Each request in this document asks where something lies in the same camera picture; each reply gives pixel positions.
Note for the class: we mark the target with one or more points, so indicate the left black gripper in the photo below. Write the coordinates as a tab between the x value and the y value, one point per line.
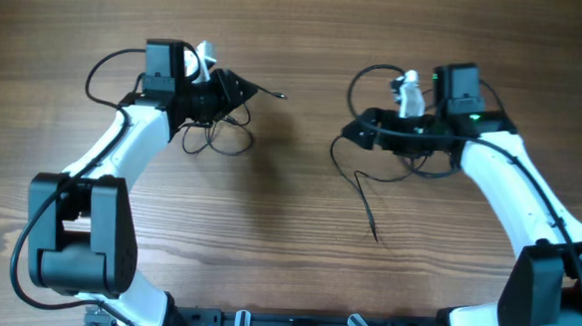
223	93

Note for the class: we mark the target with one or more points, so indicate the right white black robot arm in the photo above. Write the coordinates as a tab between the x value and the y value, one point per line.
544	287

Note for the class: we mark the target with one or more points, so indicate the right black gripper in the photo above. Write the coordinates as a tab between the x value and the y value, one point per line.
374	122

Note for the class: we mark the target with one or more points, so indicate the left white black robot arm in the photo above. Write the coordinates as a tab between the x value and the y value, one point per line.
80	235

